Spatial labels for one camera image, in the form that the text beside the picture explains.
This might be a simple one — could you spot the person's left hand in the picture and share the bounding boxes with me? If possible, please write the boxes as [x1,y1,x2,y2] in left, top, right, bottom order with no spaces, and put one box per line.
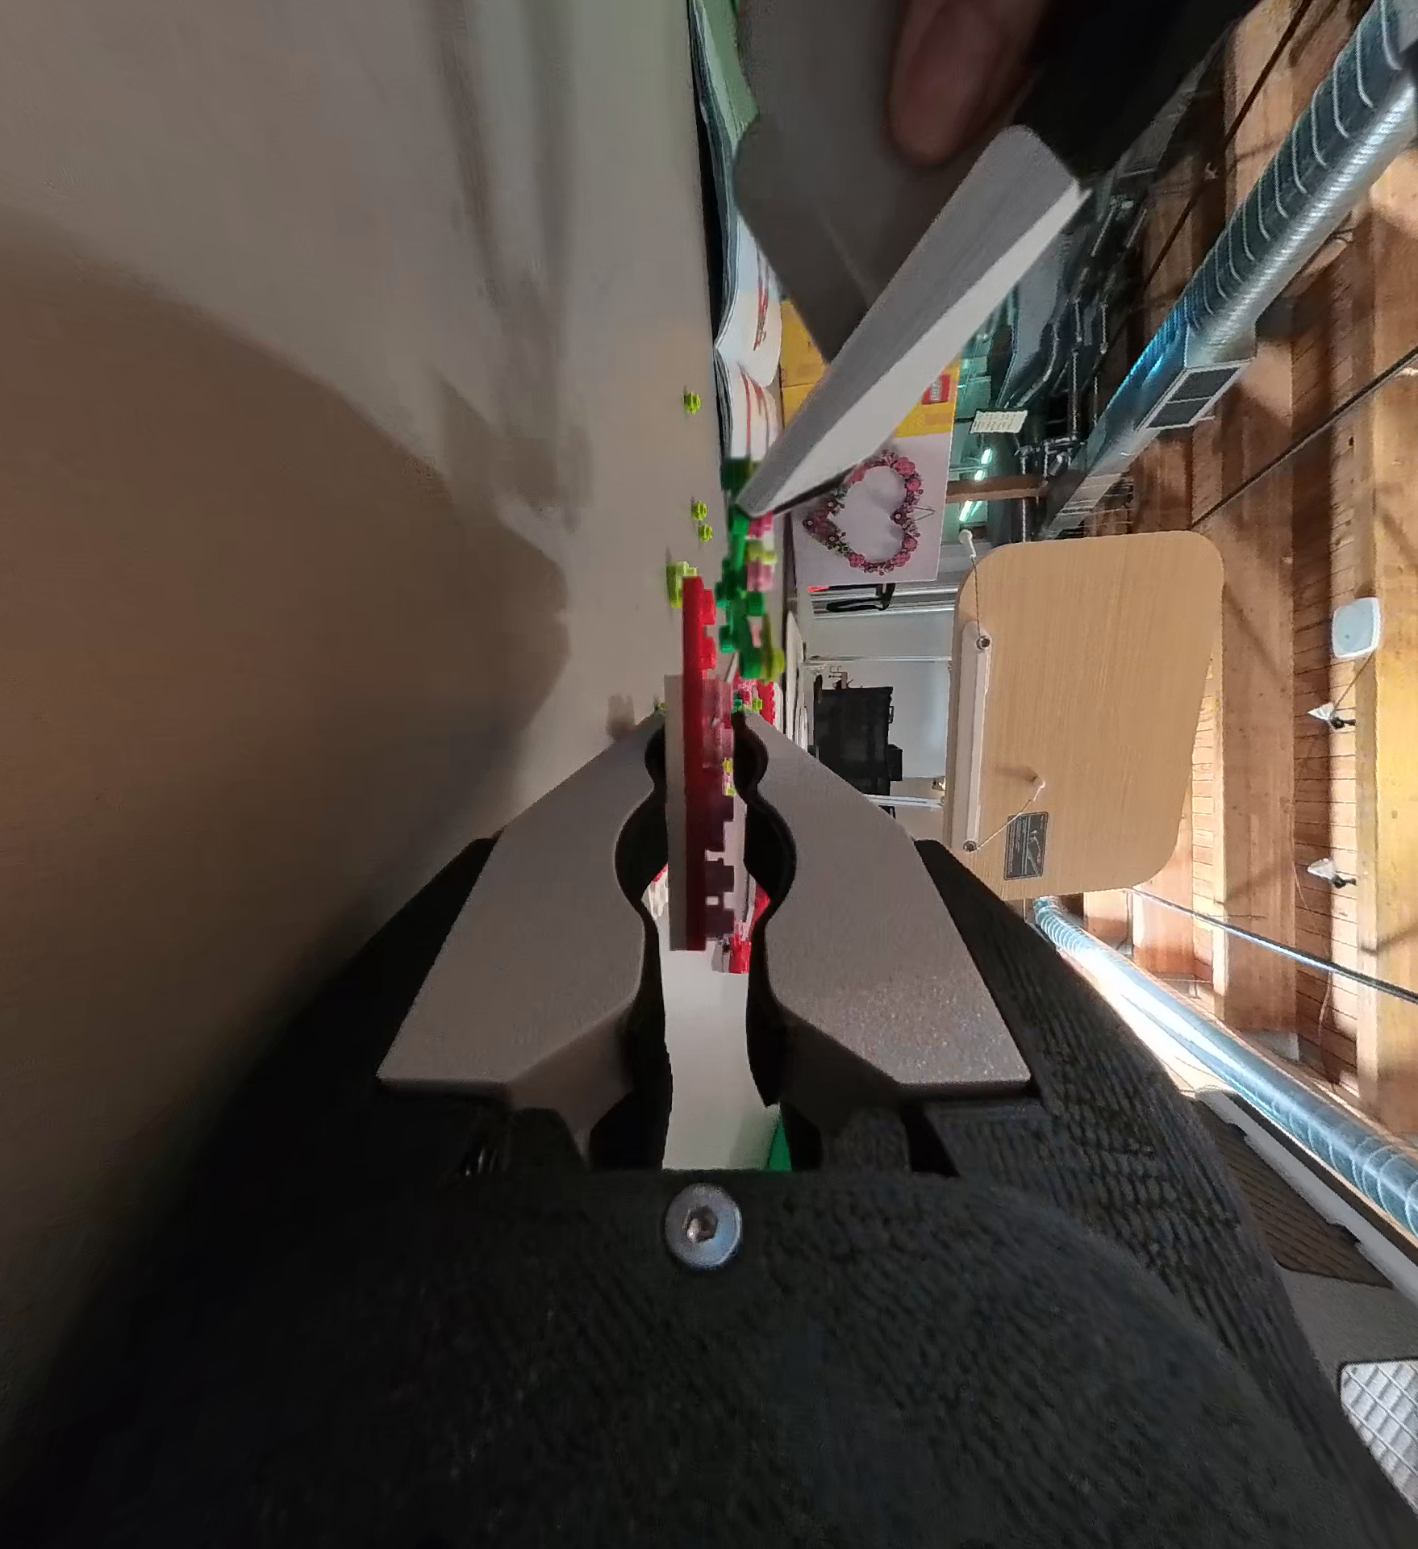
[887,0,1044,168]

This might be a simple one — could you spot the silver ventilation duct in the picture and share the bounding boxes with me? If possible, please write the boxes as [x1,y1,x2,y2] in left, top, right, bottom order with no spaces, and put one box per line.
[1081,0,1418,468]

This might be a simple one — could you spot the light wooden chair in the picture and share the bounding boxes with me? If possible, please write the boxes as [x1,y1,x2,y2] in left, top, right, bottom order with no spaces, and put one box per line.
[942,529,1226,905]

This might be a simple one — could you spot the cluster of green lego pieces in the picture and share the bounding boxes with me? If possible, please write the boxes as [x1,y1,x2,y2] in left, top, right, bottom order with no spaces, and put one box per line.
[715,457,786,683]

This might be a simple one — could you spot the silver insulated pipe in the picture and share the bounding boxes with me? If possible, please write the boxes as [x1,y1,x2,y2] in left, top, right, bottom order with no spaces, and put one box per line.
[1029,896,1418,1291]

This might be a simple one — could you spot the red lego heart plate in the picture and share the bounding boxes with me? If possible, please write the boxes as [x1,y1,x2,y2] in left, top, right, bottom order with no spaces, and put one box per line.
[658,575,775,976]

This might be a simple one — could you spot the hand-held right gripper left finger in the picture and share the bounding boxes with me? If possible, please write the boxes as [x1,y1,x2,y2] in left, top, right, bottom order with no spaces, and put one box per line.
[378,712,674,1172]

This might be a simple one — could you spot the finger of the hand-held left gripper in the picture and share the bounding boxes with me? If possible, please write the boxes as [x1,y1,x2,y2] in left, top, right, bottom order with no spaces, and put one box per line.
[736,124,1089,518]
[731,0,1007,360]

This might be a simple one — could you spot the yellow lego box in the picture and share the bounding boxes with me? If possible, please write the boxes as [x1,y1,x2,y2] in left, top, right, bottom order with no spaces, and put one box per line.
[779,300,965,586]

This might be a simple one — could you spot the black monitor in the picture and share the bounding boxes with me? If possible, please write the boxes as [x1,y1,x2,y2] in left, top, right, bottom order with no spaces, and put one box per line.
[810,683,905,797]

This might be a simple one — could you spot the white instruction booklet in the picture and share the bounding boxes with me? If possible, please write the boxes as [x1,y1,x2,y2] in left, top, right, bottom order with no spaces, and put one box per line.
[712,236,786,452]

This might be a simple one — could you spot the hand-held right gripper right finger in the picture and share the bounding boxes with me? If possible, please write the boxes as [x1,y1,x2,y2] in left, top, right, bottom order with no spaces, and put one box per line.
[733,712,1033,1170]

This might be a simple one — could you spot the green board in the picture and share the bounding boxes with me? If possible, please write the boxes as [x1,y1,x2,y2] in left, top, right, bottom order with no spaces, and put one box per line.
[687,0,762,153]

